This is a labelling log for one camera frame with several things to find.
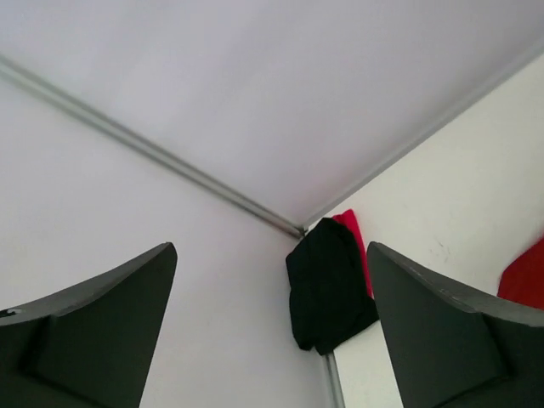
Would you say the folded black t shirt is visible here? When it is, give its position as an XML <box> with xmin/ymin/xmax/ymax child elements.
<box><xmin>286</xmin><ymin>218</ymin><xmax>378</xmax><ymax>355</ymax></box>

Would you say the aluminium left corner post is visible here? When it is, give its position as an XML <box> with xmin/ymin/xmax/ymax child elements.
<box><xmin>1</xmin><ymin>55</ymin><xmax>305</xmax><ymax>239</ymax></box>

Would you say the folded pink t shirt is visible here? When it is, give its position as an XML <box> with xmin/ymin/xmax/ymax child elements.
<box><xmin>332</xmin><ymin>209</ymin><xmax>374</xmax><ymax>298</ymax></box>

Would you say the dark red t shirt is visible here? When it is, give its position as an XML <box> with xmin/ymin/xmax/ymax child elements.
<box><xmin>497</xmin><ymin>237</ymin><xmax>544</xmax><ymax>310</ymax></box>

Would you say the aluminium left table rail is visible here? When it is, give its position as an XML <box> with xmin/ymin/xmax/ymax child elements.
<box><xmin>324</xmin><ymin>353</ymin><xmax>345</xmax><ymax>408</ymax></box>

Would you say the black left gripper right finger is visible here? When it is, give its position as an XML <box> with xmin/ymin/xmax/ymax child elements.
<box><xmin>367</xmin><ymin>242</ymin><xmax>543</xmax><ymax>407</ymax></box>

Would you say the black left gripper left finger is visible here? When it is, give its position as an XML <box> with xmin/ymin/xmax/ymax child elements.
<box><xmin>1</xmin><ymin>242</ymin><xmax>177</xmax><ymax>407</ymax></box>

